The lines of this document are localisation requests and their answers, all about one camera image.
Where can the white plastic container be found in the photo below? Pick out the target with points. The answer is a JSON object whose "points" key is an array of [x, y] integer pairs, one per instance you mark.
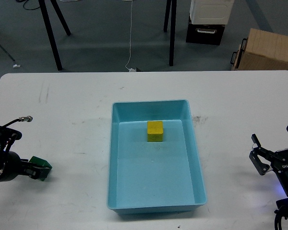
{"points": [[210, 11]]}

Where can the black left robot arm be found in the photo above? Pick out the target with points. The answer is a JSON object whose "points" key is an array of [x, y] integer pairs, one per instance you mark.
{"points": [[7, 138]]}

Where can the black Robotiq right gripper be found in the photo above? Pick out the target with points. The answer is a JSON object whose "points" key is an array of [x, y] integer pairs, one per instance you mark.
{"points": [[267, 161]]}

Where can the black angled table leg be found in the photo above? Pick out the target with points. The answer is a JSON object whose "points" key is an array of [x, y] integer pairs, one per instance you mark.
{"points": [[61, 17]]}

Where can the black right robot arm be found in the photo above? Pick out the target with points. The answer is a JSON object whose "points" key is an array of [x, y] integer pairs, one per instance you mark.
{"points": [[281, 212]]}

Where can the black angled leg right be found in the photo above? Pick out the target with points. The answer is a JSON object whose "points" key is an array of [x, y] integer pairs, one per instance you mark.
{"points": [[166, 18]]}

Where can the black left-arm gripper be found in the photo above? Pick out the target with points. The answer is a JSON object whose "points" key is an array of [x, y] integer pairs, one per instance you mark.
{"points": [[13, 166]]}

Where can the green wooden cube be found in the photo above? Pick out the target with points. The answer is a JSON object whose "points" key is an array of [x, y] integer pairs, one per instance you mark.
{"points": [[40, 168]]}

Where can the light wooden crate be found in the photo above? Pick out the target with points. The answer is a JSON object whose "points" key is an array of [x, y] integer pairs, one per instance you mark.
{"points": [[261, 50]]}

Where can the black table leg left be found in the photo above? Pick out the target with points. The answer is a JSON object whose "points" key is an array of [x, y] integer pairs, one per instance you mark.
{"points": [[51, 37]]}

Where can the black table leg right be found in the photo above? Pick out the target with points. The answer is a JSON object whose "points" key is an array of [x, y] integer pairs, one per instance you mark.
{"points": [[172, 9]]}

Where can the light blue plastic bin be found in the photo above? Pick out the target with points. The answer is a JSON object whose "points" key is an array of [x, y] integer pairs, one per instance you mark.
{"points": [[148, 177]]}

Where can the grey tripod leg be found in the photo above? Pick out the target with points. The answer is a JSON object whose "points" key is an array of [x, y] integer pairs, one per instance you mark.
{"points": [[7, 53]]}

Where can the yellow wooden cube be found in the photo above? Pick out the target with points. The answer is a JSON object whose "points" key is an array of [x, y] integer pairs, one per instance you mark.
{"points": [[155, 131]]}

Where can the black storage box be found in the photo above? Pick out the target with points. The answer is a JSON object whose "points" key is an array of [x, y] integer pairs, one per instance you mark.
{"points": [[208, 34]]}

